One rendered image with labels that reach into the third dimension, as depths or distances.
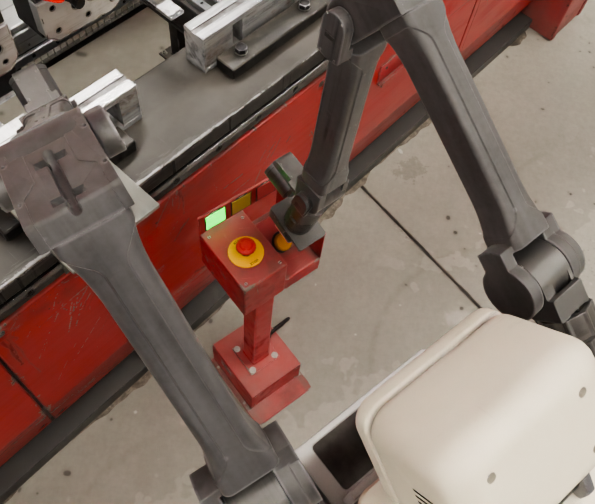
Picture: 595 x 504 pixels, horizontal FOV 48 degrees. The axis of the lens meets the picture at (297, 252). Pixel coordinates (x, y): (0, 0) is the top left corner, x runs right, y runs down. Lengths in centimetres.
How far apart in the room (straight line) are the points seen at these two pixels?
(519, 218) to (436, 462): 34
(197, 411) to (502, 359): 29
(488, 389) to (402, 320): 155
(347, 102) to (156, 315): 50
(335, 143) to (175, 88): 55
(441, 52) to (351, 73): 15
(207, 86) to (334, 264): 95
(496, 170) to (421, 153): 174
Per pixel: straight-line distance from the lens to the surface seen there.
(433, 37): 80
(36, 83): 102
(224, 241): 136
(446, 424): 63
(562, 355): 67
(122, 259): 52
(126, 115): 139
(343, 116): 96
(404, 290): 223
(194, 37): 145
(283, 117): 161
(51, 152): 55
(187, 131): 140
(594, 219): 263
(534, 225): 85
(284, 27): 156
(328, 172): 106
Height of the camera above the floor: 195
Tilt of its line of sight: 61 degrees down
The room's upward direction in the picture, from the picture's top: 8 degrees clockwise
